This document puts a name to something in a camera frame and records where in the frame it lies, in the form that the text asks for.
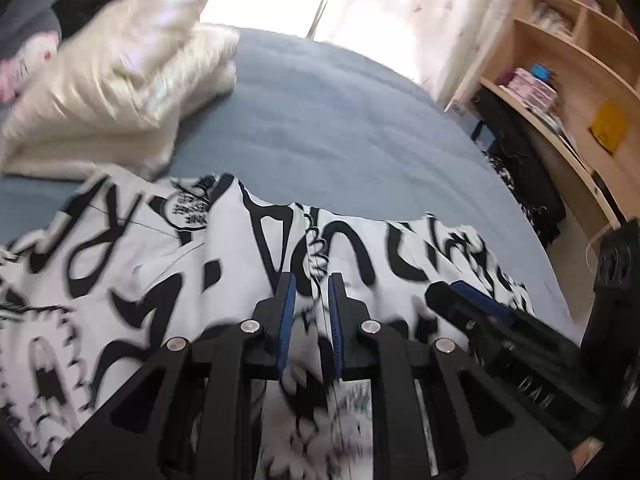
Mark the row of shelf books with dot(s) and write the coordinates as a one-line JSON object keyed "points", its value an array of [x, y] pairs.
{"points": [[550, 17]]}

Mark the black cloth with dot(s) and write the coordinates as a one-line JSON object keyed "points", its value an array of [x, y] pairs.
{"points": [[95, 0]]}

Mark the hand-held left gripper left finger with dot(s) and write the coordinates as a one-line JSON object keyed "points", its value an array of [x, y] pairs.
{"points": [[285, 320]]}

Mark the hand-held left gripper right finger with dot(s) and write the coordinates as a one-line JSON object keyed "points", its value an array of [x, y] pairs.
{"points": [[336, 330]]}

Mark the cream puffer jacket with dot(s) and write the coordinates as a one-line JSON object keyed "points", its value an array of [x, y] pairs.
{"points": [[110, 90]]}

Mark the blue-grey bed cover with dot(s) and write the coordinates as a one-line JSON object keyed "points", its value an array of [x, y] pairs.
{"points": [[325, 125]]}

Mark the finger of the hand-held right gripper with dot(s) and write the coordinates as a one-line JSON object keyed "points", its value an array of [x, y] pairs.
{"points": [[450, 305]]}

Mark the pink and white plush cat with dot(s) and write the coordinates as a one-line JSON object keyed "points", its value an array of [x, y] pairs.
{"points": [[10, 80]]}

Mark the blue-grey folded duvet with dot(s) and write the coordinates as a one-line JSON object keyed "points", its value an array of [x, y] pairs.
{"points": [[35, 15]]}

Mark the yellow book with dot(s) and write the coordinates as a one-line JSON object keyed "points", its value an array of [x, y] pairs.
{"points": [[607, 127]]}

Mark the wooden bookshelf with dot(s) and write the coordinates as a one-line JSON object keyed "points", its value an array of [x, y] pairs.
{"points": [[550, 55]]}

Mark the black and white printed garment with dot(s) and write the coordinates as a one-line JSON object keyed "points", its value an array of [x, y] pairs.
{"points": [[150, 270]]}

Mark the black bag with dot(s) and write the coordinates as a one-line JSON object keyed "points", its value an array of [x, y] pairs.
{"points": [[515, 160]]}

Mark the small blue box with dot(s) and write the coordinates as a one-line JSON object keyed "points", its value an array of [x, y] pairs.
{"points": [[541, 72]]}

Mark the pale floral curtain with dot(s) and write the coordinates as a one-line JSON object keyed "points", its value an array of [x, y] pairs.
{"points": [[425, 20]]}

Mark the stack of pink boxes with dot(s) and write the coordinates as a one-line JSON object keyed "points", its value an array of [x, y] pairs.
{"points": [[532, 90]]}

